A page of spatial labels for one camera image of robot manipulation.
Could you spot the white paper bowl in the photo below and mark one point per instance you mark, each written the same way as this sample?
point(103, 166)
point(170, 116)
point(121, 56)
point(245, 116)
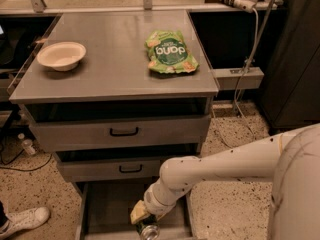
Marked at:
point(62, 57)

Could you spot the grey side bracket box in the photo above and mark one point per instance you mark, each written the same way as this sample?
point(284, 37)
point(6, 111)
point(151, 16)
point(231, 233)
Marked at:
point(236, 78)

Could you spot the small plastic bottle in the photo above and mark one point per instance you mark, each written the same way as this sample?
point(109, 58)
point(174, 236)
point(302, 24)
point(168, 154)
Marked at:
point(27, 144)

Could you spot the grey open bottom drawer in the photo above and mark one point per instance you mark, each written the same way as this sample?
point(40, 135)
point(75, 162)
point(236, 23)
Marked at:
point(106, 207)

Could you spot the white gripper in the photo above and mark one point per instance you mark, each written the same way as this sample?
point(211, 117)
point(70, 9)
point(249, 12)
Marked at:
point(154, 206)

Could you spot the grey drawer cabinet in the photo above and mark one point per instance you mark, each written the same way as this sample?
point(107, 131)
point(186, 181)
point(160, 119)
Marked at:
point(115, 65)

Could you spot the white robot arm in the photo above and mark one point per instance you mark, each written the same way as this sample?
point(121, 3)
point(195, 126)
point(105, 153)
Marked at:
point(290, 160)

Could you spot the white sneaker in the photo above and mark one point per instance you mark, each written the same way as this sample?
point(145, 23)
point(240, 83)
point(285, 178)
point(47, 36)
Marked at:
point(10, 223)

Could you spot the grey middle drawer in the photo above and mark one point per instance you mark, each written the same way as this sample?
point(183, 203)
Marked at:
point(119, 163)

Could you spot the white power adapter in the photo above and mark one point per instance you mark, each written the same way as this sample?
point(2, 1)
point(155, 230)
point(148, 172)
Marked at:
point(245, 5)

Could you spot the green dang chips bag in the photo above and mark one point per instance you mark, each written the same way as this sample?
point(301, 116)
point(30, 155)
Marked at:
point(168, 53)

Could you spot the grey top drawer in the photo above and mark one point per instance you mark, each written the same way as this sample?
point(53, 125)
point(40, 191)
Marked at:
point(118, 124)

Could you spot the dark cabinet at right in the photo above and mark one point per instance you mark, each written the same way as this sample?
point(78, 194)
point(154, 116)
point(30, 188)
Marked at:
point(290, 93)

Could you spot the green soda can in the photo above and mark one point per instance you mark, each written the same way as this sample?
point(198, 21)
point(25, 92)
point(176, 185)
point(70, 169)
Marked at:
point(148, 228)

